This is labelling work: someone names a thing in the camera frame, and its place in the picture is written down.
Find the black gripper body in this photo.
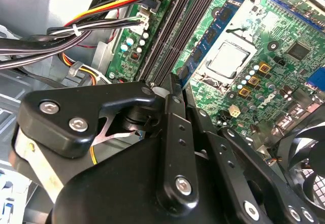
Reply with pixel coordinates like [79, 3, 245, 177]
[50, 137, 238, 224]

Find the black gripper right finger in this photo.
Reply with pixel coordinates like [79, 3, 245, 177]
[182, 86, 321, 224]

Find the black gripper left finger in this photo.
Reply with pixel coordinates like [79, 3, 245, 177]
[10, 73, 201, 216]

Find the blue RAM stick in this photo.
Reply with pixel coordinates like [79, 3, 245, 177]
[179, 0, 242, 89]

